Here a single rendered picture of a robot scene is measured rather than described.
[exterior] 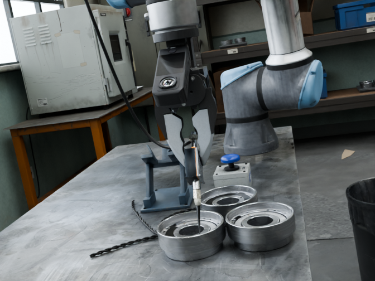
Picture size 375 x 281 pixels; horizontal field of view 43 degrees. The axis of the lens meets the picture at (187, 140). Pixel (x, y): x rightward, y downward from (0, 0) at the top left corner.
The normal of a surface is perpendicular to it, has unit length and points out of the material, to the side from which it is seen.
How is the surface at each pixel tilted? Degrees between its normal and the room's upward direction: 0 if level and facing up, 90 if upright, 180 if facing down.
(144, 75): 90
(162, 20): 90
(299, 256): 0
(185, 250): 90
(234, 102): 90
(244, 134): 73
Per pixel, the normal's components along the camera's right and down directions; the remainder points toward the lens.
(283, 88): -0.51, 0.39
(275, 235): 0.28, 0.15
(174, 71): -0.21, -0.71
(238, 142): -0.52, -0.05
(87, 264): -0.15, -0.97
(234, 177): -0.18, 0.23
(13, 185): 0.97, -0.11
